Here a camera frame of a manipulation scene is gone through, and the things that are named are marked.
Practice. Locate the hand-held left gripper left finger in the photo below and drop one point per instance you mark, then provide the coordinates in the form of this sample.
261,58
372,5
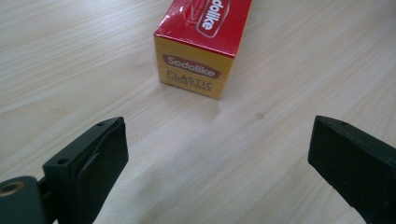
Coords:
90,161

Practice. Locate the red and yellow food wrap box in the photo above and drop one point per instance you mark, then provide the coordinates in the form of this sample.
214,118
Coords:
199,40

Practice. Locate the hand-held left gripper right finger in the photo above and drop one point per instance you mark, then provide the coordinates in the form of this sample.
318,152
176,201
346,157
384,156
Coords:
355,165

